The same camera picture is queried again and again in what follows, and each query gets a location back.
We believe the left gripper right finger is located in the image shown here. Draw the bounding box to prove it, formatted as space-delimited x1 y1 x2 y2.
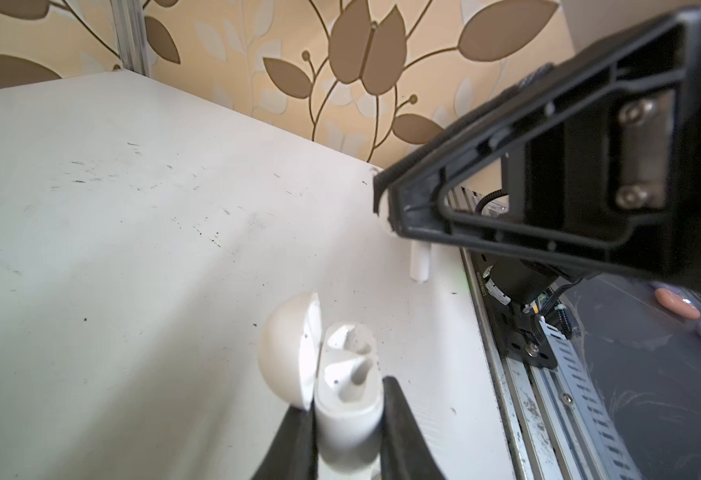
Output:
380 376 445 480

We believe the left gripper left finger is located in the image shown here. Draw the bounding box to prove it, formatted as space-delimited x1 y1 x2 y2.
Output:
252 406 318 480

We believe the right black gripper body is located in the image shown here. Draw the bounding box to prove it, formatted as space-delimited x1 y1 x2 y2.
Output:
502 5 701 292

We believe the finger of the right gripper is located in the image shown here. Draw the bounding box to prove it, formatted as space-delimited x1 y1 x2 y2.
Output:
374 17 687 276

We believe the white earbud charging case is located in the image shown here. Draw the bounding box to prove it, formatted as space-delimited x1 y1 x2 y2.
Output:
258 292 385 474

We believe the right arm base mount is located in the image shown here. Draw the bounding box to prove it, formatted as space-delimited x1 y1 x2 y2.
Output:
471 251 561 370

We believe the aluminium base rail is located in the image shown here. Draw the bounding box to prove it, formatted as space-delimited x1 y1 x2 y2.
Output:
445 185 646 480

